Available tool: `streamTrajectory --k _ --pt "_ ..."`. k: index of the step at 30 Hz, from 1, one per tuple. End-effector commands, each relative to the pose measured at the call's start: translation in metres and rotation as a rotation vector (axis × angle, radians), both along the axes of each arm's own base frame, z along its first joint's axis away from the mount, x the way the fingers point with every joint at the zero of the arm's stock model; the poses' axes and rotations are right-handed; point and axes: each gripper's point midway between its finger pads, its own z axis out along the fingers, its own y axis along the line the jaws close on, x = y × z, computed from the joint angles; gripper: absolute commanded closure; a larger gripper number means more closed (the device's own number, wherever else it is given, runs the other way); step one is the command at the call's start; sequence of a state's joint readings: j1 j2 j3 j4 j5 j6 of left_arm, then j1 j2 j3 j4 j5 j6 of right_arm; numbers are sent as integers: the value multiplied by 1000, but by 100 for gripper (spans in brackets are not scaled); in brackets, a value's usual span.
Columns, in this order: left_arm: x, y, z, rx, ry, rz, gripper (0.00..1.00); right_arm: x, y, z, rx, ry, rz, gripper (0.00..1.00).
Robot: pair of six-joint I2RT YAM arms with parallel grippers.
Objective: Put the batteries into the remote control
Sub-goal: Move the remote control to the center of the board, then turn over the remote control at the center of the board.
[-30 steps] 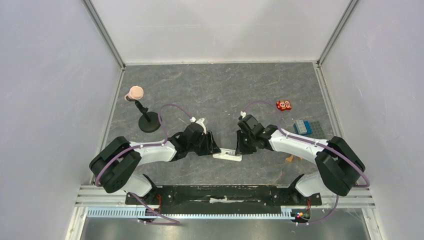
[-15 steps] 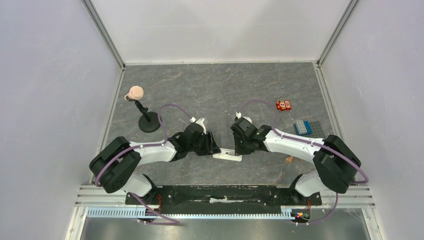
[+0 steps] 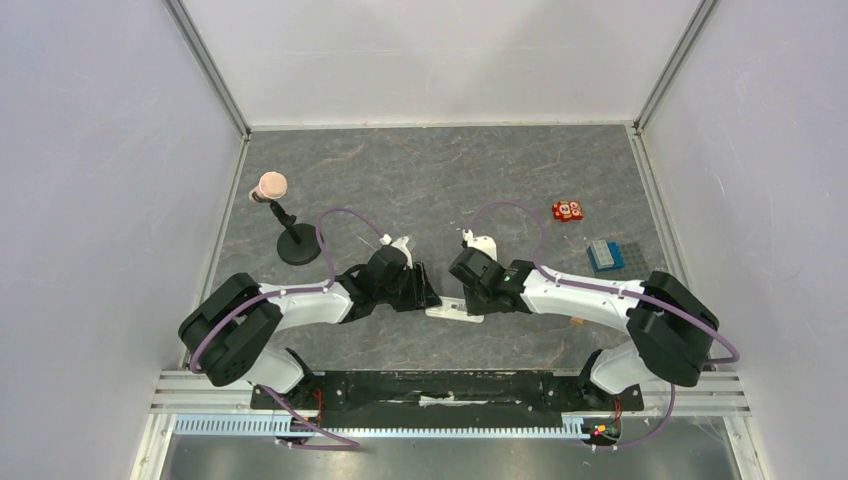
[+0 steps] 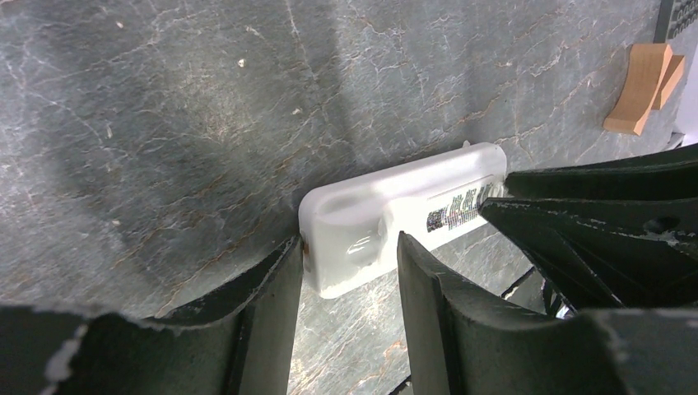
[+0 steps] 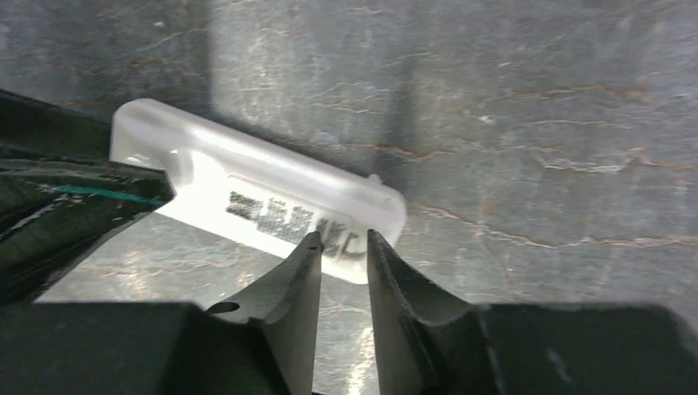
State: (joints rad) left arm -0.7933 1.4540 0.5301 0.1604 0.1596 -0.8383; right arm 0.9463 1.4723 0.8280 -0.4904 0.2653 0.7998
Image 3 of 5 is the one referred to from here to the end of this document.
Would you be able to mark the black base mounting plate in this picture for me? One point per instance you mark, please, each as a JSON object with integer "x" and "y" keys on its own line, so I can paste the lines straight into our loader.
{"x": 453, "y": 398}

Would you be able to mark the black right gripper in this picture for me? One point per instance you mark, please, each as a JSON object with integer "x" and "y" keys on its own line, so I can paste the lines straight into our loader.
{"x": 470, "y": 296}

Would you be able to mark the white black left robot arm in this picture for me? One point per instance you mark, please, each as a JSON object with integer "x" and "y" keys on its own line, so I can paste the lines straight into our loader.
{"x": 228, "y": 335}

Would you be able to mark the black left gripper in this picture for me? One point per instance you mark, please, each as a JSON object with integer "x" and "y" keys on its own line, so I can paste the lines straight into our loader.
{"x": 422, "y": 294}

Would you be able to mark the grey studded baseplate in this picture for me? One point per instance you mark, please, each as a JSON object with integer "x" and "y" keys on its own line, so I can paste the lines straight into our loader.
{"x": 636, "y": 265}

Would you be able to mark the blue grey toy brick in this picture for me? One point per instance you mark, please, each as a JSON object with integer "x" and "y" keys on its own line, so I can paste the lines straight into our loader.
{"x": 605, "y": 256}

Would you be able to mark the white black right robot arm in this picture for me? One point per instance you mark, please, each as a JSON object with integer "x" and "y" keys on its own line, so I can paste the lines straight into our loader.
{"x": 670, "y": 332}

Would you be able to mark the white remote control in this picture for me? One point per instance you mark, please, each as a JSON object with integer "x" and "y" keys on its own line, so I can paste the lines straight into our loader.
{"x": 453, "y": 309}

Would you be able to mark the pink microphone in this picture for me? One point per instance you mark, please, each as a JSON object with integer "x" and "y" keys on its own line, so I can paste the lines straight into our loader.
{"x": 271, "y": 186}

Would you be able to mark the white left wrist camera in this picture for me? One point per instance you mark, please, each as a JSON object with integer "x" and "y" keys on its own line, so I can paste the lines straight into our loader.
{"x": 404, "y": 244}

